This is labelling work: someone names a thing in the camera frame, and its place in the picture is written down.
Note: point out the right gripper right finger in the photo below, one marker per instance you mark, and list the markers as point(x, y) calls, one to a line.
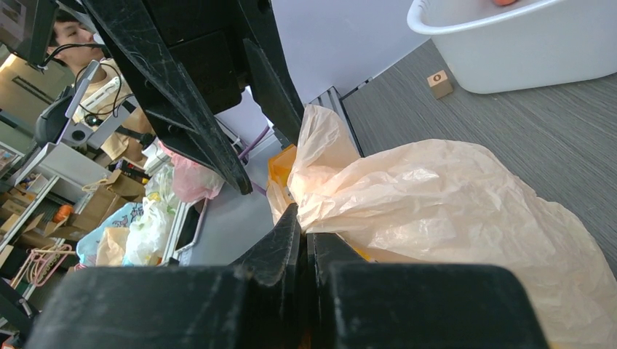
point(361, 304)

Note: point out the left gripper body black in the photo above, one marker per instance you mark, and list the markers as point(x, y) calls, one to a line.
point(207, 39)

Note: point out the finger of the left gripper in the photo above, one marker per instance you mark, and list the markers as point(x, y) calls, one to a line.
point(164, 90)
point(270, 81)

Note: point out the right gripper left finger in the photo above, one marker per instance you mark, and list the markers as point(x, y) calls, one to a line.
point(250, 303)

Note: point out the translucent plastic bag banana print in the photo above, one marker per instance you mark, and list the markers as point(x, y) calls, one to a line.
point(448, 201)

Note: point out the pink plastic bag background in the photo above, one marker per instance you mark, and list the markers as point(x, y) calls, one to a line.
point(191, 181)

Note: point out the orange fake peach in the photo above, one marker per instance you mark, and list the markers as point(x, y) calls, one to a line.
point(503, 3)

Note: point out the person in background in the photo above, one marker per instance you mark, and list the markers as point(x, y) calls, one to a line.
point(68, 30)

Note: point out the cardboard boxes background clutter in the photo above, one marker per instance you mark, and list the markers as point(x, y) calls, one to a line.
point(46, 219)

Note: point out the white plastic bags background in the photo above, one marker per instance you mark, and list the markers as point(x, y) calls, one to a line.
point(148, 235)

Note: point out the small wooden cube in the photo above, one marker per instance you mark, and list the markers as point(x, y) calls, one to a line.
point(439, 84)

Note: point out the white plastic basin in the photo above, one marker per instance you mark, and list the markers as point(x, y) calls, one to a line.
point(527, 44)

